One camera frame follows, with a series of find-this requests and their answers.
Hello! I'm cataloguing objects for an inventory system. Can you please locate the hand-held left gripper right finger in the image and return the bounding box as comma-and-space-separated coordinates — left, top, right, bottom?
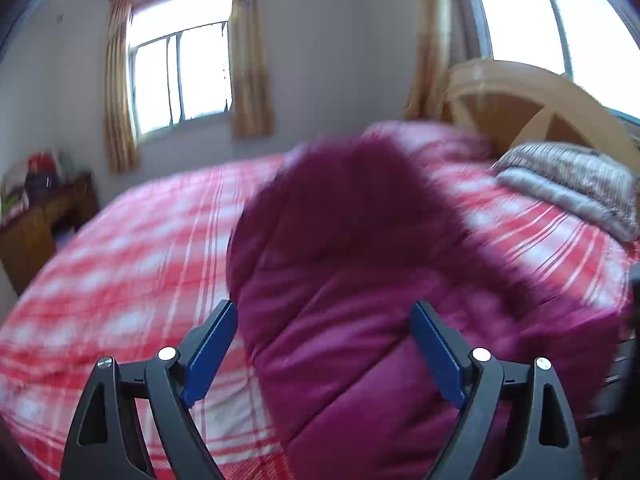
410, 301, 586, 480

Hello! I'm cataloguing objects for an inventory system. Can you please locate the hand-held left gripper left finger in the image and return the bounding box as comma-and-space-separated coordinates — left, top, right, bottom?
60, 299, 239, 480

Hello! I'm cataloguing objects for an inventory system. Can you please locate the magenta puffer jacket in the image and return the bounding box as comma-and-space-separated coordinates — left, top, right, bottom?
226, 132, 636, 480

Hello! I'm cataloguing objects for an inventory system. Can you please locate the pile of clothes and bags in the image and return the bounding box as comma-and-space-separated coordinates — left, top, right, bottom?
0, 150, 76, 217

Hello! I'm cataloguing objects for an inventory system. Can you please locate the bed with red plaid sheet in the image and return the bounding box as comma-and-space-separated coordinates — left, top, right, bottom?
0, 120, 640, 480

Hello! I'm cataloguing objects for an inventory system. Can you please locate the grey striped pillow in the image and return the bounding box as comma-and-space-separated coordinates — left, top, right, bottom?
492, 141, 640, 244

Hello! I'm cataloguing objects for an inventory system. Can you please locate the wooden desk with drawers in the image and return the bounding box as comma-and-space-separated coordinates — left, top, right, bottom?
0, 172, 99, 296

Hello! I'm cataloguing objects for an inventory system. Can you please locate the light wooden headboard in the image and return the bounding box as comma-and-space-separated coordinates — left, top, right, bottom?
442, 59, 640, 177

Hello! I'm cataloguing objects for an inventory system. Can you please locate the sliding window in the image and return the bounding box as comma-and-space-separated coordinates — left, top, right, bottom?
127, 21, 234, 136

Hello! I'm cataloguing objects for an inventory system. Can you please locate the beige patterned curtain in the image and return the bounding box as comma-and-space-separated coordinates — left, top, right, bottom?
404, 0, 452, 121
102, 0, 139, 173
231, 0, 275, 140

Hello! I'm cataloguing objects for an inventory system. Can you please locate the large bright window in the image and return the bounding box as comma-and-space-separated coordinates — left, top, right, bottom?
450, 0, 640, 126

